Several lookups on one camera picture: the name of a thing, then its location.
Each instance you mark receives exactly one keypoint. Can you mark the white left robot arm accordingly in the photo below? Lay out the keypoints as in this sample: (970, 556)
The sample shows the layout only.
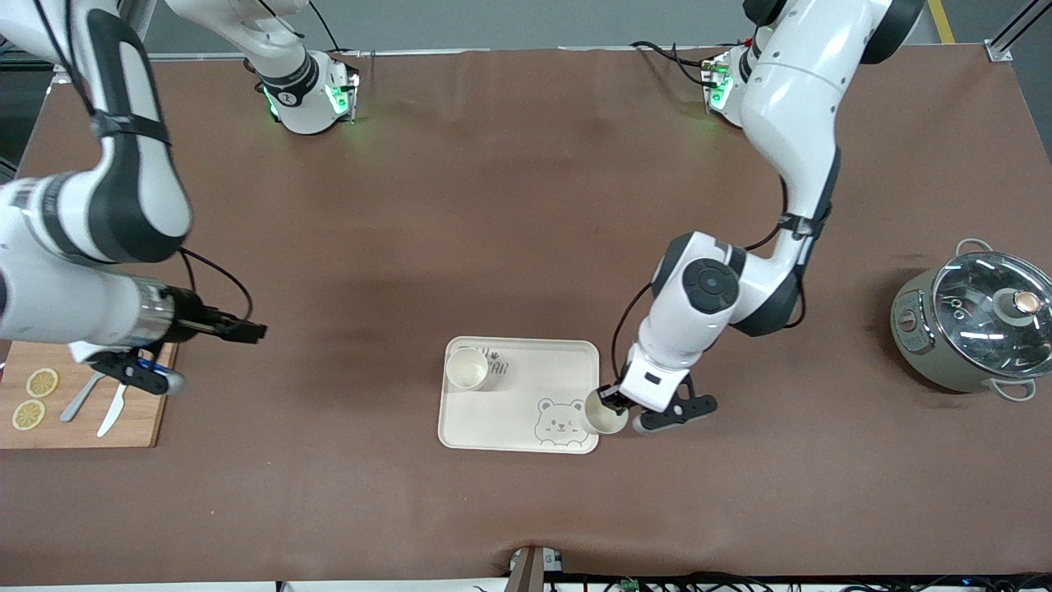
(789, 99)

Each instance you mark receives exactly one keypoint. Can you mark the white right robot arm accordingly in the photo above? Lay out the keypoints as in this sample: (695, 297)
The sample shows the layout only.
(144, 181)

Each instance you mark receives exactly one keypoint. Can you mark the lemon slice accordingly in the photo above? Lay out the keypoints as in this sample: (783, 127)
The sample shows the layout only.
(42, 383)
(29, 415)

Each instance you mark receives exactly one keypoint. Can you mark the white plastic knife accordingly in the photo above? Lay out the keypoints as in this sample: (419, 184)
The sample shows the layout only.
(111, 419)

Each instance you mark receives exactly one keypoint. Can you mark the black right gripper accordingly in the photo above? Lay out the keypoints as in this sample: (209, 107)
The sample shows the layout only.
(192, 320)

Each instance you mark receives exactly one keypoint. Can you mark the cream bear-print tray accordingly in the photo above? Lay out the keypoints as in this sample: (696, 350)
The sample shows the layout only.
(509, 411)

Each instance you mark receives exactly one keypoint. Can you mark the green electric cooking pot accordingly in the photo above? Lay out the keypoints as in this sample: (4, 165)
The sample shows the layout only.
(929, 362)

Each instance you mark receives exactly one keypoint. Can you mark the grey plastic knife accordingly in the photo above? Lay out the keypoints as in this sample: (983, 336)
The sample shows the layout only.
(74, 407)

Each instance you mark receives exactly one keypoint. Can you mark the white IKEA cup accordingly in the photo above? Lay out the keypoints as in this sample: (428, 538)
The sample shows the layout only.
(604, 419)
(467, 370)

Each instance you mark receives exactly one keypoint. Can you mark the glass pot lid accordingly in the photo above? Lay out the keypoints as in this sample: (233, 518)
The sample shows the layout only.
(978, 329)

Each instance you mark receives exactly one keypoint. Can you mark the brown table cover mat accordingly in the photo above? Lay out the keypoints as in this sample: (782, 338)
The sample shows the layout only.
(493, 205)

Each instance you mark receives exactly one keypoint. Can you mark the bamboo cutting board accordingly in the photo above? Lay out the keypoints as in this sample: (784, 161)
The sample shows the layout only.
(140, 419)

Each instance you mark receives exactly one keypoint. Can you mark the aluminium frame profile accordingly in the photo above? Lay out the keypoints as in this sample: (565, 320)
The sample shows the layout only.
(998, 53)

